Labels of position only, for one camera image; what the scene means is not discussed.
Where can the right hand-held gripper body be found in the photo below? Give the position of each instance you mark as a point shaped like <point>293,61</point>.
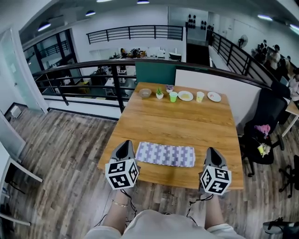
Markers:
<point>216,180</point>

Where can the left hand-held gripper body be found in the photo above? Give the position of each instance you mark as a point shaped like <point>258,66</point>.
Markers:
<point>121,173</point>

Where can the purple patterned towel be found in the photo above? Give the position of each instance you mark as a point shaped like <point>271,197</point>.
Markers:
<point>163,154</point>

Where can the person's right forearm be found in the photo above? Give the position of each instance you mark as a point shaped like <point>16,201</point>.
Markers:
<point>213,214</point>

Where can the person's left forearm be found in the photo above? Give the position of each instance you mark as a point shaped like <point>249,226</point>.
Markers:
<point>118,214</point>

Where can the small bright yellow cup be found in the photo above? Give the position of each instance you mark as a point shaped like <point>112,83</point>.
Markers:
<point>260,149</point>

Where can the small flower bunch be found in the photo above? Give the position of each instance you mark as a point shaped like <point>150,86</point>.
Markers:
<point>266,149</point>

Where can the pink cloth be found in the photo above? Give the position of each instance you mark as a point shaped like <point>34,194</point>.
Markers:
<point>262,128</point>

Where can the brown bowl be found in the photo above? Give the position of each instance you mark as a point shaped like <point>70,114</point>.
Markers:
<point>144,93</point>

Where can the white plate with pink food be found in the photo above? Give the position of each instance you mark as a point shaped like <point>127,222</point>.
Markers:
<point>214,96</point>

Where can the pale yellow cup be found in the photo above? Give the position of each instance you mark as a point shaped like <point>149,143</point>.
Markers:
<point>200,97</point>

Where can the small potted plant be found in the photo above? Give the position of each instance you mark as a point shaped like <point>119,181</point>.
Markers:
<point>159,95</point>

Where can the white partition panel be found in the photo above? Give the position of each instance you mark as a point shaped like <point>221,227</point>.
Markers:
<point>217,93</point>

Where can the white plate with yellow food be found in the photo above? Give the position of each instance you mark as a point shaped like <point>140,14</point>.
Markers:
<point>185,96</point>

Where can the person's beige shirt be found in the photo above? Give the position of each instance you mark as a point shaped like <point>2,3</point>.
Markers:
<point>163,226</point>

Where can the green cup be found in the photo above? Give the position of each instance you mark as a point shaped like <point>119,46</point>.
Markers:
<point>173,97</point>

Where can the black office chair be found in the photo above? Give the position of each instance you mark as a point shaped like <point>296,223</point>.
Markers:
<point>271,109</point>
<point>293,175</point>

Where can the small purple pot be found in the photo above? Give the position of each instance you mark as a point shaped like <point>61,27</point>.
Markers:
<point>169,88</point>

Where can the green partition panel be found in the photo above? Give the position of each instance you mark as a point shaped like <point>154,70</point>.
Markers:
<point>155,72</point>

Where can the white desk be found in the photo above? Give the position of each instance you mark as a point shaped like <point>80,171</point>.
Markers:
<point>292,109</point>

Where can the standing fan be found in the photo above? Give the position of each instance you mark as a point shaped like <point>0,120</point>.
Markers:
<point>243,40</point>

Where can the frosted glass door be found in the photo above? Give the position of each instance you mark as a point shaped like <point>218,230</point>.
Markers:
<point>16,77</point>

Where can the black pendant lamp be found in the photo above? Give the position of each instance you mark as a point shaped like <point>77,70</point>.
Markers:
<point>90,13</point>
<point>143,1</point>
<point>44,26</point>
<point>104,0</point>

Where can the ceiling tube light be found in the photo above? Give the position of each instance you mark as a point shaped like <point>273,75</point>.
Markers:
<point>265,17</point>
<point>294,26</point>

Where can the white shelf frame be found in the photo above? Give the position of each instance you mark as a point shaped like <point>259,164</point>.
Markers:
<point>25,172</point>

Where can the group of black wall items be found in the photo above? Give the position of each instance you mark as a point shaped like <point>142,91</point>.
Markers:
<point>192,21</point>

